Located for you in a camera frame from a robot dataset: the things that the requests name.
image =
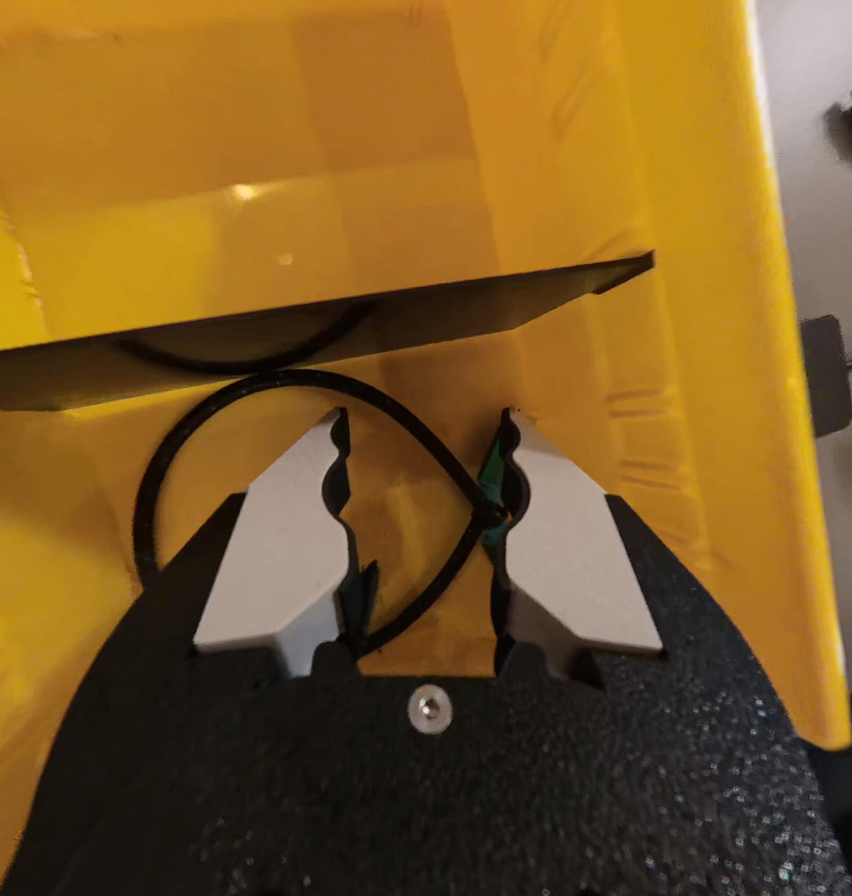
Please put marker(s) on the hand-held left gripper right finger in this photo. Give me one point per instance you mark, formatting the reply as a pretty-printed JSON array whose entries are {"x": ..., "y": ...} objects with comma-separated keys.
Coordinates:
[{"x": 573, "y": 553}]

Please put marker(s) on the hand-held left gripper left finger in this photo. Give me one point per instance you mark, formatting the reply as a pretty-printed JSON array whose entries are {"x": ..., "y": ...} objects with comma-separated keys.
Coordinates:
[{"x": 279, "y": 546}]

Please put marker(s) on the black hdmi adapter box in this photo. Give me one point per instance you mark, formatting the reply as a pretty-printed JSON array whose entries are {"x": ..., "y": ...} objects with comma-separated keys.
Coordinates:
[{"x": 825, "y": 371}]

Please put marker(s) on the yellow plastic bin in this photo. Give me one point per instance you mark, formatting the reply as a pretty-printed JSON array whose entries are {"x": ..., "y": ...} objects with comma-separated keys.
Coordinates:
[{"x": 188, "y": 140}]

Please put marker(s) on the black bin divider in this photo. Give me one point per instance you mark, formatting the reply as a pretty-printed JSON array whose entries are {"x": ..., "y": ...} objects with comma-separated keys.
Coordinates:
[{"x": 398, "y": 315}]

